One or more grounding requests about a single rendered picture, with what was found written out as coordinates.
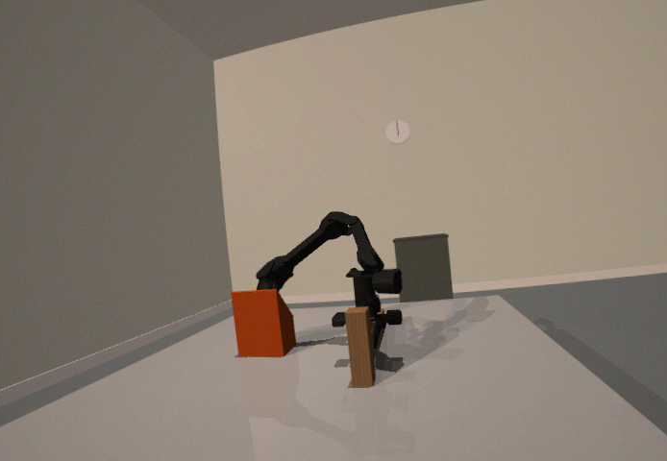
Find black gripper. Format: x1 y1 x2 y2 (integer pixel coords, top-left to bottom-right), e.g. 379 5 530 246
332 292 403 348

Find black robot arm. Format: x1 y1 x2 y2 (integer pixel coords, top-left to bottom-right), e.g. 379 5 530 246
256 211 403 296

